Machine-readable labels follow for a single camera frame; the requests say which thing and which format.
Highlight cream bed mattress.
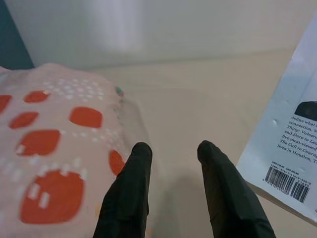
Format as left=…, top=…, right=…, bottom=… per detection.
left=81, top=48, right=317, bottom=238

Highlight white paperback book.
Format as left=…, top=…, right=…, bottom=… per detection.
left=236, top=11, right=317, bottom=221

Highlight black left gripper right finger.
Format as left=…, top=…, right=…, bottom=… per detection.
left=197, top=140, right=277, bottom=238

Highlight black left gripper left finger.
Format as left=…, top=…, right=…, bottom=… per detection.
left=93, top=141, right=153, bottom=238

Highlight pink pillow orange spots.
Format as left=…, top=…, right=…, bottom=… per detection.
left=0, top=63, right=149, bottom=238

